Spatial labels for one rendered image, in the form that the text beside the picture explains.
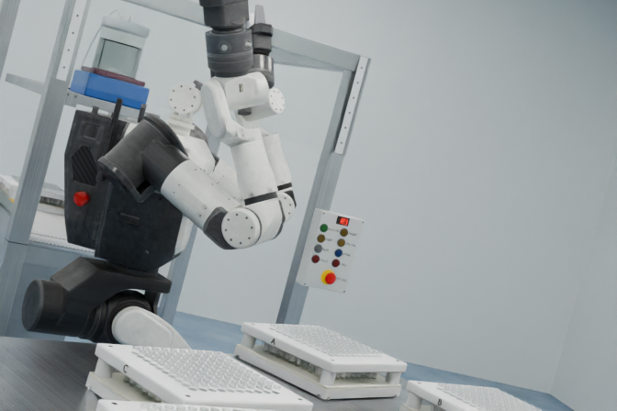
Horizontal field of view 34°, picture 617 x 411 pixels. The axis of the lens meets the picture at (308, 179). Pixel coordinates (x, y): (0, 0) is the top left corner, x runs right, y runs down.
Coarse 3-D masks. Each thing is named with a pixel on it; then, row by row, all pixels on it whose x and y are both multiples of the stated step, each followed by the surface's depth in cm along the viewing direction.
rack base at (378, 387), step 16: (240, 352) 202; (256, 352) 200; (272, 368) 197; (288, 368) 194; (304, 384) 191; (320, 384) 189; (336, 384) 191; (352, 384) 195; (368, 384) 198; (384, 384) 202
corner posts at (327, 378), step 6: (246, 336) 202; (246, 342) 202; (252, 342) 203; (252, 348) 203; (324, 372) 189; (330, 372) 188; (336, 372) 189; (390, 372) 205; (396, 372) 205; (324, 378) 189; (330, 378) 188; (390, 378) 205; (396, 378) 205; (324, 384) 188; (330, 384) 189; (396, 384) 205
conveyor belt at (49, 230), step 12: (36, 216) 345; (48, 216) 353; (60, 216) 361; (36, 228) 318; (48, 228) 324; (60, 228) 331; (36, 240) 314; (48, 240) 316; (60, 240) 318; (72, 252) 322; (84, 252) 322
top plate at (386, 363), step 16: (256, 336) 200; (272, 336) 198; (288, 352) 195; (304, 352) 192; (320, 352) 194; (336, 368) 188; (352, 368) 192; (368, 368) 196; (384, 368) 200; (400, 368) 204
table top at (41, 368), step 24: (0, 360) 159; (24, 360) 162; (48, 360) 166; (72, 360) 170; (96, 360) 174; (240, 360) 202; (0, 384) 147; (24, 384) 150; (48, 384) 153; (72, 384) 156; (288, 384) 192; (0, 408) 137; (24, 408) 140; (48, 408) 142; (72, 408) 145; (312, 408) 180; (336, 408) 184; (360, 408) 189; (384, 408) 194
